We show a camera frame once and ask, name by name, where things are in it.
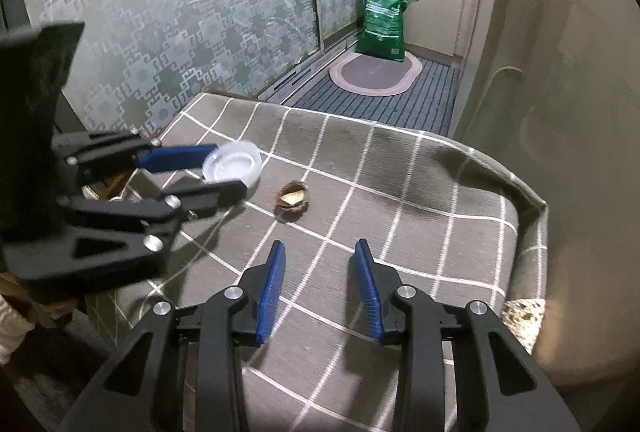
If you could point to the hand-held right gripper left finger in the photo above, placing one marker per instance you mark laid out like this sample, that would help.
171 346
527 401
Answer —
272 299

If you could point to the cream tall side cabinet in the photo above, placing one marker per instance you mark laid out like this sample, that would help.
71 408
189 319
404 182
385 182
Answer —
475 22

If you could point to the white plastic jar lid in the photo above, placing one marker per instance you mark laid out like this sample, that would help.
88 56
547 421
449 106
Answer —
235 163

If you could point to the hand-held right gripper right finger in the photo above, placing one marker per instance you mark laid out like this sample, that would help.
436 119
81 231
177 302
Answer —
368 299

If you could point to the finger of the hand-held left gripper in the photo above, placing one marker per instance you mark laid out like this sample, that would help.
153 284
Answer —
180 158
210 197

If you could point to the striped blue floor mat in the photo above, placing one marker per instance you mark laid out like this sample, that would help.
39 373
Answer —
435 97

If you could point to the metal door track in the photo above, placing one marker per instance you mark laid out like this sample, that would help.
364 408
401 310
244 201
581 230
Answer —
310 70

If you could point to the green rice bag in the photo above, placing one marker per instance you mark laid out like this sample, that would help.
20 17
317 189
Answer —
385 22

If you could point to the brown walnut shell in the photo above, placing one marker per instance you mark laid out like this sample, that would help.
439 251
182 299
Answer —
292 198

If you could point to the oval purple floor mat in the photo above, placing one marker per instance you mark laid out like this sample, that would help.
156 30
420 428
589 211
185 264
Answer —
372 76

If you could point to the grey checked tablecloth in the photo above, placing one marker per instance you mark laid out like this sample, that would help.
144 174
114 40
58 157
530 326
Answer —
375 172

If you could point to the white refrigerator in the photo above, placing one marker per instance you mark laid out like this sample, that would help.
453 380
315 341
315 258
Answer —
550 87

